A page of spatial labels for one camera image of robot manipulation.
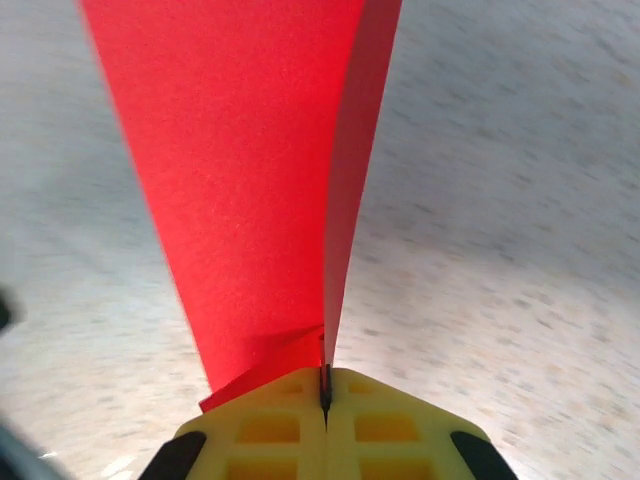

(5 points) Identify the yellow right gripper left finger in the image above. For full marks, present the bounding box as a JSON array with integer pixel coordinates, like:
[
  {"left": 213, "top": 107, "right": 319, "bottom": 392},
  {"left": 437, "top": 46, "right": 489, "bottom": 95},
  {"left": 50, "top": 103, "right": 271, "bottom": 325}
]
[{"left": 142, "top": 367, "right": 329, "bottom": 480}]

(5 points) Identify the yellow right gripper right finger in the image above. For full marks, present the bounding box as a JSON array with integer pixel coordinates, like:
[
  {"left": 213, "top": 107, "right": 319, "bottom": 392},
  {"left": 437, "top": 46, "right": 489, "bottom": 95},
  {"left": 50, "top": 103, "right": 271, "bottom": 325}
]
[{"left": 324, "top": 367, "right": 519, "bottom": 480}]

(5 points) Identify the red paper sheet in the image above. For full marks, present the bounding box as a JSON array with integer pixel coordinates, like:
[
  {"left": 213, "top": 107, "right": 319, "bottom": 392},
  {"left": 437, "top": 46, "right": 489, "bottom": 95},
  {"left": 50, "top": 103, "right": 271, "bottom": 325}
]
[{"left": 77, "top": 0, "right": 404, "bottom": 415}]

